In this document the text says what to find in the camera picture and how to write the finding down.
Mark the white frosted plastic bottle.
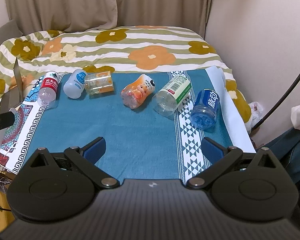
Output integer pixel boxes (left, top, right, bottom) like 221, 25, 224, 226
63, 69, 87, 99

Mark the white paper sheet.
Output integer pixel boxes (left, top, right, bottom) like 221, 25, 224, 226
205, 66, 256, 153

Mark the blue plastic bottle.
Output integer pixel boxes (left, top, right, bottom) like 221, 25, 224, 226
190, 89, 219, 130

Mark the red label water bottle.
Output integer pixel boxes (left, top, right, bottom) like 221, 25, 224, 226
37, 71, 59, 107

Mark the white plastic bag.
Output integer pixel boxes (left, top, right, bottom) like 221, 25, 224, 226
245, 102, 264, 134

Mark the floral striped quilt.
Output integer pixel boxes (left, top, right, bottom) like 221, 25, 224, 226
0, 25, 253, 129

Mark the teal blue patterned cloth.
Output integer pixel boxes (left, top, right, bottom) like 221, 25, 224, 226
0, 69, 233, 181

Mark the orange yellow label bottle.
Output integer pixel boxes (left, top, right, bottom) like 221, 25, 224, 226
84, 71, 114, 96

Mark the orange peach drink bottle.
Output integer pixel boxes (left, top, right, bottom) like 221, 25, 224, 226
120, 74, 155, 109

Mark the green white label bottle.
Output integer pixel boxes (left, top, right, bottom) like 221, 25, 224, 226
154, 74, 192, 117

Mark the beige curtain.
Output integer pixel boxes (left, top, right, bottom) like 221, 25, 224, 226
6, 0, 211, 35

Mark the black cable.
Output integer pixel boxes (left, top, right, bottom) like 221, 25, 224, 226
250, 57, 300, 131

